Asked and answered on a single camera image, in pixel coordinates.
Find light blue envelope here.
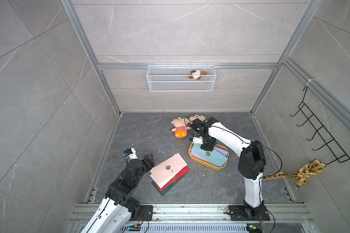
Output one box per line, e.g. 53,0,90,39
191,143,228,168

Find black wire hook rack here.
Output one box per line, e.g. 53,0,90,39
290,86,350,165

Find plush doll blue pants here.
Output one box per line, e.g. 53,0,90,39
189,114,206,122

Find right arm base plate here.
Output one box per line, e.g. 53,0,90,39
226,205,270,221

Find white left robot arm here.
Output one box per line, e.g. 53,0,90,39
81,150,155,233

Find purple envelope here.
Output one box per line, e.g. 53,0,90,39
190,145,229,162

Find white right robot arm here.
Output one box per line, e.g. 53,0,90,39
186,117,269,220

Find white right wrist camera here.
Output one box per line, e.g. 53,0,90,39
190,136,203,145

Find yellow patterned cloth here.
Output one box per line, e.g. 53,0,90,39
262,159,327,189

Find white wire mesh basket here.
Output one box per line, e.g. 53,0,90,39
146,65,217,92

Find red envelope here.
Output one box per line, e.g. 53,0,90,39
158,166,190,189

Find yellow plastic storage box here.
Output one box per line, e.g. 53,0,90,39
188,142,230,171

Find dark green envelope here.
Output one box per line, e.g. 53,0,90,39
151,176,184,197

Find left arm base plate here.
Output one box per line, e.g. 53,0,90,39
129,204,154,221

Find pink envelope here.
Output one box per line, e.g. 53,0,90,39
150,153,188,187

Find small brown white plush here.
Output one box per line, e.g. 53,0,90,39
188,70,208,80

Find metal mounting rail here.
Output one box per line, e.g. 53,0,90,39
68,203,314,225

